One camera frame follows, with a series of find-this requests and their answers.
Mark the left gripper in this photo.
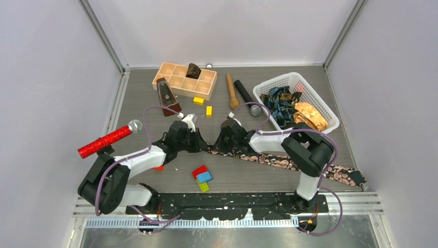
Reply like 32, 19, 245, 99
176, 128, 208, 153

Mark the black pink floral tie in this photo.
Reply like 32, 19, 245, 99
207, 145, 367, 187

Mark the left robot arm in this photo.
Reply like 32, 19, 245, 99
77, 121, 209, 215

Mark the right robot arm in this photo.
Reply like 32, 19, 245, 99
211, 117, 335, 212

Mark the black microphone silver head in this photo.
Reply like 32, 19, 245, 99
234, 80, 261, 117

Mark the orange red small brick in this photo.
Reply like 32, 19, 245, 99
153, 166, 164, 171

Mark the yellow block upright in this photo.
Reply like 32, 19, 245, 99
206, 106, 213, 118

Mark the red toy brick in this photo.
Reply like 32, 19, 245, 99
192, 165, 208, 179

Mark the yellow block near tray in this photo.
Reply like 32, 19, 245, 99
193, 97, 205, 105

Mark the brown wooden metronome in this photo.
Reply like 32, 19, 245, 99
156, 77, 182, 117

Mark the red glitter microphone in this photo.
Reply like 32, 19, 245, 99
77, 120, 143, 159

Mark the blue toy brick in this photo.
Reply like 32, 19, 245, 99
196, 172, 213, 183

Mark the yellow green translucent brick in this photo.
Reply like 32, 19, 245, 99
196, 180, 210, 193

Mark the wooden compartment tray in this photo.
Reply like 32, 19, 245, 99
151, 62, 217, 101

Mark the blue patterned tie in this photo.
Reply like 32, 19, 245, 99
260, 86, 302, 129

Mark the dark rolled tie in tray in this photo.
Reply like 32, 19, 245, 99
185, 63, 202, 80

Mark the orange gold tie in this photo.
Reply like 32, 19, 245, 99
293, 102, 328, 131

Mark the white plastic basket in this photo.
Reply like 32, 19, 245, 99
253, 72, 340, 134

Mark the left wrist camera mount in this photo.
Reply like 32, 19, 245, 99
177, 113, 197, 132

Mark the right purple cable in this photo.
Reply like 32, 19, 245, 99
228, 101, 343, 238

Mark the purple cable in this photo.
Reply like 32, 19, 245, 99
228, 101, 343, 238
95, 105, 184, 235

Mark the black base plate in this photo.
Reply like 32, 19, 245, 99
126, 192, 329, 221

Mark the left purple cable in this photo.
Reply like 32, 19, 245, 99
95, 105, 184, 235

